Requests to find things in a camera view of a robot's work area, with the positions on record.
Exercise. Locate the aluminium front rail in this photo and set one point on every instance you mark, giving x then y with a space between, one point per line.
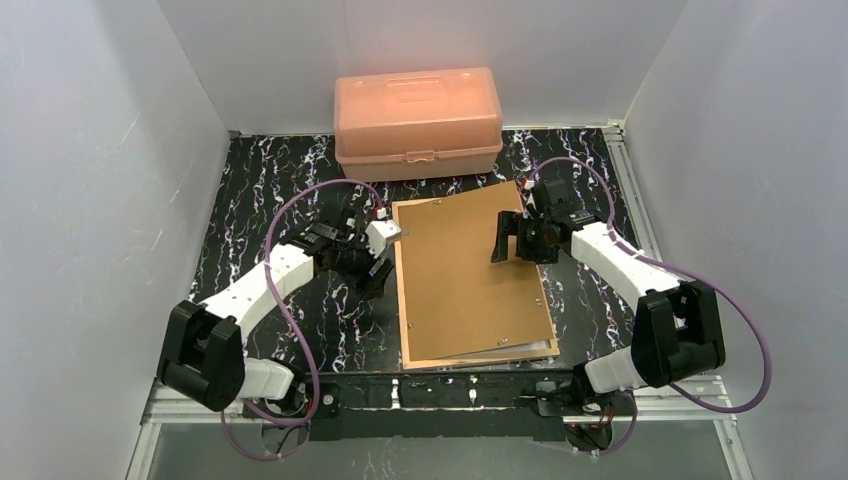
462 392

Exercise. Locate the aluminium right side rail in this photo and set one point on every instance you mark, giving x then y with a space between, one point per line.
615 140

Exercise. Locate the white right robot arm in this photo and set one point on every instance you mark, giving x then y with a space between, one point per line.
677 329

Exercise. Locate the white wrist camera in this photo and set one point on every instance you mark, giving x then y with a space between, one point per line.
530 208
381 233

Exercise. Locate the printed photo with white border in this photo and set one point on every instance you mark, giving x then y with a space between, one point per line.
528 350

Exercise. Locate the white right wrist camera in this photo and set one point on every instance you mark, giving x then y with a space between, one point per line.
530 208

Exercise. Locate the white wooden picture frame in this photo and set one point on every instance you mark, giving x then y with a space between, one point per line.
404 318

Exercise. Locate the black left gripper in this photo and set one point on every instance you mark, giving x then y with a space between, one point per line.
370 270

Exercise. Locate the translucent orange plastic box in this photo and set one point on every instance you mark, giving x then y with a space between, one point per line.
417 125

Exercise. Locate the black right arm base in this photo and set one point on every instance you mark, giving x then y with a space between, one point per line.
570 397

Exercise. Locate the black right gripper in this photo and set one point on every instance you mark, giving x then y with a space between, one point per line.
507 228

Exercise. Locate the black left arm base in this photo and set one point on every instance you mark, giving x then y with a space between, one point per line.
298 402

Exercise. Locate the aluminium rail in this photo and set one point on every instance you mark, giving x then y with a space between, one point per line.
615 140
462 392

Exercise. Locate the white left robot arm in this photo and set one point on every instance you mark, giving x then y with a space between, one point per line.
204 355

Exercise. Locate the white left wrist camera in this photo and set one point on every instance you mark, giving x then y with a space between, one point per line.
381 233

